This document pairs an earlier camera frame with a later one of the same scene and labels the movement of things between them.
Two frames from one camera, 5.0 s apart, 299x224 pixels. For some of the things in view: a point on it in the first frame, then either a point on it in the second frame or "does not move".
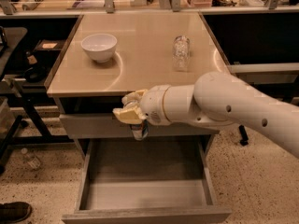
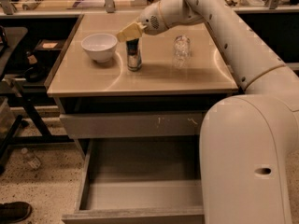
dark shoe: x=14 y=212 does not move
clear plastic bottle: x=181 y=53 does not move
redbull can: x=139 y=130 to x=134 y=55
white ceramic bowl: x=99 y=46 does not move
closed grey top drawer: x=108 y=126 does not move
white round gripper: x=152 y=105 to x=150 y=21
